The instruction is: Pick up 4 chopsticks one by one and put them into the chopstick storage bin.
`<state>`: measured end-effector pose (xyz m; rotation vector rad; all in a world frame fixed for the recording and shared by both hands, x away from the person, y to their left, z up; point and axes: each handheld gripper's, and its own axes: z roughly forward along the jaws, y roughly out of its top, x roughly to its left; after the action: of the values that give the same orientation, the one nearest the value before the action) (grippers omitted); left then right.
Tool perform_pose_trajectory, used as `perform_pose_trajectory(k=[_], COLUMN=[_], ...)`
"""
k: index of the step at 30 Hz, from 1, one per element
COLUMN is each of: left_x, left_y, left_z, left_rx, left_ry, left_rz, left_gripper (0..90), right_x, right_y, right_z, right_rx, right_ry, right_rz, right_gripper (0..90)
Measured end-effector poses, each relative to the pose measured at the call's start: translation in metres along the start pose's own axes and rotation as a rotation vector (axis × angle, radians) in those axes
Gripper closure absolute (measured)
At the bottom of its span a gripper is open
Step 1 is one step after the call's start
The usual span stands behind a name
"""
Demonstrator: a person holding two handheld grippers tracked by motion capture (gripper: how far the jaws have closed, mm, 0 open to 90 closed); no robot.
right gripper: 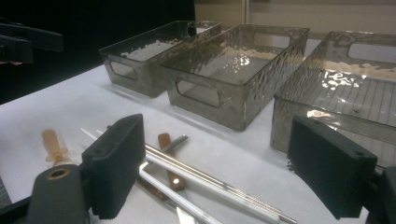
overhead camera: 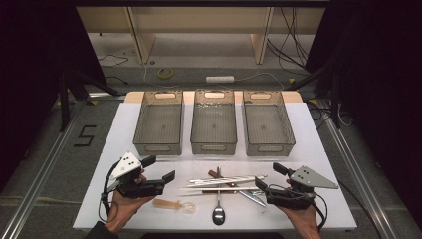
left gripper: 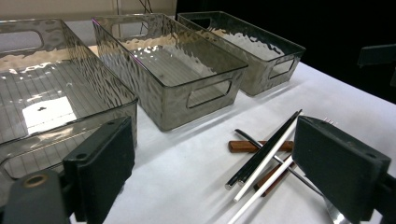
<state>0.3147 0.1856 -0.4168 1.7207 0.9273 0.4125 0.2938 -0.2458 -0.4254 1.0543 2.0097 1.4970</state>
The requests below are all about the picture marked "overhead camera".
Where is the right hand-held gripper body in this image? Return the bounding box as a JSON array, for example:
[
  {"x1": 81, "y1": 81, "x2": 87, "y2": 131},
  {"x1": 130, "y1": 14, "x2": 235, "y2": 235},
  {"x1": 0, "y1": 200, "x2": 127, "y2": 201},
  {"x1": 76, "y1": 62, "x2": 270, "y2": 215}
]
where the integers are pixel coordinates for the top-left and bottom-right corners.
[{"x1": 265, "y1": 165, "x2": 339, "y2": 211}]

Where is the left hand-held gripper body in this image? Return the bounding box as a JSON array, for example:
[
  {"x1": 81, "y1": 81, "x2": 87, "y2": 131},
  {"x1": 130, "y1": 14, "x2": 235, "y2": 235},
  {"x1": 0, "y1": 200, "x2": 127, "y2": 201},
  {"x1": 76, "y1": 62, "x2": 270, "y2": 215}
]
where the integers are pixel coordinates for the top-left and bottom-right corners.
[{"x1": 105, "y1": 151, "x2": 166, "y2": 200}]

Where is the wooden handled knife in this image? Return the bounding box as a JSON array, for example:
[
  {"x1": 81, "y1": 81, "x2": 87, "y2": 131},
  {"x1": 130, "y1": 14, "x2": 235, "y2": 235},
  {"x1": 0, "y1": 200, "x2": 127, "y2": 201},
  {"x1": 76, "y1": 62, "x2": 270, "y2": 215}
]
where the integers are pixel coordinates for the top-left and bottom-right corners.
[{"x1": 208, "y1": 169, "x2": 268, "y2": 208}]

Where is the clear spoon with beige handle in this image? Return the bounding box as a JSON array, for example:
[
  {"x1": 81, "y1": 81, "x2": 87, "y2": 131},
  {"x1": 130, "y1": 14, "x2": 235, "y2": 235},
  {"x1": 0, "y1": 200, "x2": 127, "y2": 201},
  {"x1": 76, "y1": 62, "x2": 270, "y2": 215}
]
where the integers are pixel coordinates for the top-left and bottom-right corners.
[{"x1": 152, "y1": 198, "x2": 197, "y2": 215}]

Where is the white chopstick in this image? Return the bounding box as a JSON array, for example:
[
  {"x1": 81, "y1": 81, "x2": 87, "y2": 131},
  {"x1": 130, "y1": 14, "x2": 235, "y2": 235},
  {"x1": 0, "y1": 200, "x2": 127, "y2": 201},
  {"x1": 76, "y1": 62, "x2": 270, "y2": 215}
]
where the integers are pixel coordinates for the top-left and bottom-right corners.
[
  {"x1": 179, "y1": 186, "x2": 263, "y2": 192},
  {"x1": 187, "y1": 177, "x2": 258, "y2": 188}
]

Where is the smoky clear plastic bin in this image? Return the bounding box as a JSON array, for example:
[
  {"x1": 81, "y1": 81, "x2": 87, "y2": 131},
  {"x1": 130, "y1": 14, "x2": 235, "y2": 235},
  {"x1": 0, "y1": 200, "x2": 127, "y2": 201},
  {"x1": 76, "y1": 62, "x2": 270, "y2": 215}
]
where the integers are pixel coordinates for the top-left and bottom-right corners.
[
  {"x1": 189, "y1": 89, "x2": 239, "y2": 155},
  {"x1": 242, "y1": 90, "x2": 297, "y2": 157},
  {"x1": 132, "y1": 90, "x2": 184, "y2": 157}
]

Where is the wooden handled fork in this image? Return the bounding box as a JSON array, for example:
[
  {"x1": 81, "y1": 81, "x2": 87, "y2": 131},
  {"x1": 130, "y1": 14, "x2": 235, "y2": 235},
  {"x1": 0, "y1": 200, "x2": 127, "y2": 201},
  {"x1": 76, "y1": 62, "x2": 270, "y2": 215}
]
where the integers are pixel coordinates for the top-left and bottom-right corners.
[{"x1": 200, "y1": 188, "x2": 268, "y2": 197}]

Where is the metal spoon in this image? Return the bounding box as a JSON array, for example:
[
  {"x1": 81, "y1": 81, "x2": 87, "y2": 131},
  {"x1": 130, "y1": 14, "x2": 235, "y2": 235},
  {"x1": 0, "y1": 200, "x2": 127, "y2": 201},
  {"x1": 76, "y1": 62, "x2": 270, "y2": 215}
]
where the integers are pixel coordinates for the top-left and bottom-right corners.
[{"x1": 212, "y1": 166, "x2": 227, "y2": 227}]

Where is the person's right hand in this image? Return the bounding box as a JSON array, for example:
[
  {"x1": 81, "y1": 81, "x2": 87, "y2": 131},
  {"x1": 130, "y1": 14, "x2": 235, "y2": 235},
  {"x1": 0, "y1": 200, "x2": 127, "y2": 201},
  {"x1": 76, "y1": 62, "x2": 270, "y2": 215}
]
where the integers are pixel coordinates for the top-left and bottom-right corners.
[{"x1": 277, "y1": 202, "x2": 322, "y2": 239}]

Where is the person's left hand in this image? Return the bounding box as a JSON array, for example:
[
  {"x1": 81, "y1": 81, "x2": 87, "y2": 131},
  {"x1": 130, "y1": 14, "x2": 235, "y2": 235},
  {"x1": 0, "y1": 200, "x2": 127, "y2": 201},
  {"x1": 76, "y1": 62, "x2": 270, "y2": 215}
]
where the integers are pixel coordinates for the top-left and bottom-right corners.
[{"x1": 105, "y1": 190, "x2": 156, "y2": 233}]

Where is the white paper table cover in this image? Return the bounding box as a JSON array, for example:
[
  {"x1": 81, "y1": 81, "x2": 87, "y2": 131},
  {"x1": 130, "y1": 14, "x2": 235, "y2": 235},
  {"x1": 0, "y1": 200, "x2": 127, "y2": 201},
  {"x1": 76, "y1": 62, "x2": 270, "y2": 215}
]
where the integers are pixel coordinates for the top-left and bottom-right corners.
[{"x1": 72, "y1": 101, "x2": 358, "y2": 232}]

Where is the black metal stand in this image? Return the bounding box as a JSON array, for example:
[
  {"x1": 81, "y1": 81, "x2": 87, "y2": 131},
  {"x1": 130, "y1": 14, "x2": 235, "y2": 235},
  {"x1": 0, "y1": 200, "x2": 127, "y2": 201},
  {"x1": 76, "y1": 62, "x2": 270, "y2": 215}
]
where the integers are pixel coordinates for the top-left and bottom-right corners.
[
  {"x1": 58, "y1": 66, "x2": 120, "y2": 133},
  {"x1": 285, "y1": 63, "x2": 342, "y2": 130}
]

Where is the yellow tape roll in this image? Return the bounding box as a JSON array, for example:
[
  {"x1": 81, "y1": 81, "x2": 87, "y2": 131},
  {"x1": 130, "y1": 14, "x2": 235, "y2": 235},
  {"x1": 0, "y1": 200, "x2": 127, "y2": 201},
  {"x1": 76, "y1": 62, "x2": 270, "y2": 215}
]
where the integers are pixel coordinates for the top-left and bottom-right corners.
[{"x1": 157, "y1": 68, "x2": 174, "y2": 80}]

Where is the white power strip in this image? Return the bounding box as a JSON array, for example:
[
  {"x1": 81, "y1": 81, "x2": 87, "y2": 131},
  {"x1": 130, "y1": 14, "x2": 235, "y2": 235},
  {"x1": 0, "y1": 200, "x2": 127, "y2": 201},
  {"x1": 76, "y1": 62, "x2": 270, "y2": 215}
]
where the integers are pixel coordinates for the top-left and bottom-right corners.
[{"x1": 205, "y1": 75, "x2": 236, "y2": 85}]

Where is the light wooden shelf unit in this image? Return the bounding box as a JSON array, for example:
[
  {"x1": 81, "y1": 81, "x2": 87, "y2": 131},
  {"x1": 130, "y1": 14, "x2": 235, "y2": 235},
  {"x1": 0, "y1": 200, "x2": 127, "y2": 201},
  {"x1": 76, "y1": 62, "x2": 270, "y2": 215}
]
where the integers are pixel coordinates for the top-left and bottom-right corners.
[{"x1": 76, "y1": 6, "x2": 327, "y2": 66}]

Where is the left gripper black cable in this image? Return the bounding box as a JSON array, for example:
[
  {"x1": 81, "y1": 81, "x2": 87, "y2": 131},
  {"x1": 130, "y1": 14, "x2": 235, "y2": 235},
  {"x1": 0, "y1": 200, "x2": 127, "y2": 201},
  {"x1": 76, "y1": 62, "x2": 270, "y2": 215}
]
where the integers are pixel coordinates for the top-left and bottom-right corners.
[{"x1": 98, "y1": 160, "x2": 121, "y2": 223}]

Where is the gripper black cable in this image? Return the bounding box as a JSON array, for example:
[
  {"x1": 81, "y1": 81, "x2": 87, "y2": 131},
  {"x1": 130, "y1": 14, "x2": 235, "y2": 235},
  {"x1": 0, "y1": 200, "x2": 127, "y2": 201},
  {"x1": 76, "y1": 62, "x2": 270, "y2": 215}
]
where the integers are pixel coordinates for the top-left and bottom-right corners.
[
  {"x1": 268, "y1": 183, "x2": 329, "y2": 232},
  {"x1": 98, "y1": 160, "x2": 121, "y2": 223}
]

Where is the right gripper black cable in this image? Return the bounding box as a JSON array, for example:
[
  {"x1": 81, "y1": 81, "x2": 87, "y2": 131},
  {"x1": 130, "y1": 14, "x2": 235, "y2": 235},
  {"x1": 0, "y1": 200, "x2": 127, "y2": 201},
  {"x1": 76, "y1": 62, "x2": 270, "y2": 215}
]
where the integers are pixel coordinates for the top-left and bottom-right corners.
[{"x1": 268, "y1": 183, "x2": 329, "y2": 232}]

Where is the metal floor rail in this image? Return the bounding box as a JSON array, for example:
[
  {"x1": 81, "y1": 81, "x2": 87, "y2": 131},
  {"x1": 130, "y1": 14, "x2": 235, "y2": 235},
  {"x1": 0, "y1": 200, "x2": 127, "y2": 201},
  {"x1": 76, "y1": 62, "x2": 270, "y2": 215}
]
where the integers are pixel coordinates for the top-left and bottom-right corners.
[
  {"x1": 0, "y1": 99, "x2": 88, "y2": 239},
  {"x1": 317, "y1": 99, "x2": 399, "y2": 239}
]

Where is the thick black floor cable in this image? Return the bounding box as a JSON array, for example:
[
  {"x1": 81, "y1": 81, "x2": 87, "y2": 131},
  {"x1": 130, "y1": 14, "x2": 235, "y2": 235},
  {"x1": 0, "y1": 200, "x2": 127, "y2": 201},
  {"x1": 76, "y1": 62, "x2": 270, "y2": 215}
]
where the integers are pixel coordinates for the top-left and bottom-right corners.
[{"x1": 337, "y1": 180, "x2": 383, "y2": 239}]

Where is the white power cable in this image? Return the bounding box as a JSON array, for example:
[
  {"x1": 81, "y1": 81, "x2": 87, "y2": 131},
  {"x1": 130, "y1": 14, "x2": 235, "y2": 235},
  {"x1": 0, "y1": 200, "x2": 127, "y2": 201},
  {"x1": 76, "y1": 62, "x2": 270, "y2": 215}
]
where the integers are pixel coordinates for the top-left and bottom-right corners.
[{"x1": 142, "y1": 63, "x2": 287, "y2": 91}]

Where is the thin black floor cable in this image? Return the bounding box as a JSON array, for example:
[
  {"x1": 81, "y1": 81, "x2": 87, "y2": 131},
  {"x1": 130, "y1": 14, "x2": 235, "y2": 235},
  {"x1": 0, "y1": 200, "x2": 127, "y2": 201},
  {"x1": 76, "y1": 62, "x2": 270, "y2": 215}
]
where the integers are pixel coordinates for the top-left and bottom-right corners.
[{"x1": 98, "y1": 54, "x2": 129, "y2": 69}]

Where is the bundle of black cables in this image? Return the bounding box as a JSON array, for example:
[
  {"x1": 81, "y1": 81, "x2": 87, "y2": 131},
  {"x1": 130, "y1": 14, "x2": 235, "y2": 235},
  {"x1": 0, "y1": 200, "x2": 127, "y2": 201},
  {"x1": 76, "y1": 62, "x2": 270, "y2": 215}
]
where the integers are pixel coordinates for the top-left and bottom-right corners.
[{"x1": 267, "y1": 6, "x2": 310, "y2": 71}]

